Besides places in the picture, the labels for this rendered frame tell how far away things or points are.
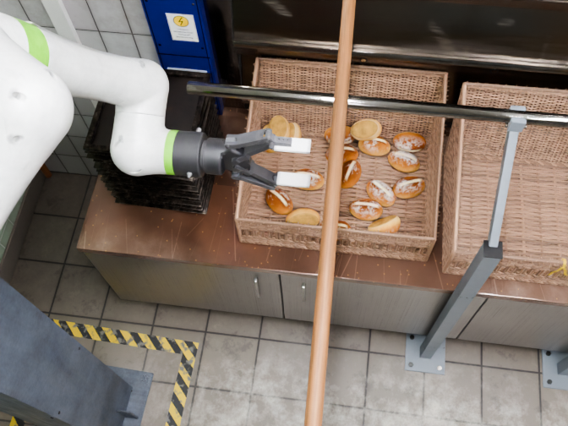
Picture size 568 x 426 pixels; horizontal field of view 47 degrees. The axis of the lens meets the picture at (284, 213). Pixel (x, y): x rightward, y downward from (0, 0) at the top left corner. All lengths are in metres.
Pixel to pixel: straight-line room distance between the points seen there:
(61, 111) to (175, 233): 1.09
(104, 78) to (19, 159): 0.35
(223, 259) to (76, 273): 0.89
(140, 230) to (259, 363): 0.71
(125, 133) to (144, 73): 0.12
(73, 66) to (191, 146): 0.29
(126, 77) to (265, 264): 0.82
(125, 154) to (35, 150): 0.42
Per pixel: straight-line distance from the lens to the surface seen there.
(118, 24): 1.97
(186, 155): 1.30
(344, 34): 1.50
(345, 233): 1.77
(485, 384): 2.46
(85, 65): 1.19
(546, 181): 2.11
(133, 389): 2.44
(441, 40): 1.81
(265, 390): 2.37
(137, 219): 2.00
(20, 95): 0.91
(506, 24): 1.81
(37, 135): 0.91
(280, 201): 1.90
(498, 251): 1.55
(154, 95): 1.33
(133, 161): 1.33
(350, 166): 1.95
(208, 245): 1.92
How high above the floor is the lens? 2.33
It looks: 64 degrees down
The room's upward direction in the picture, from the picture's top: 4 degrees counter-clockwise
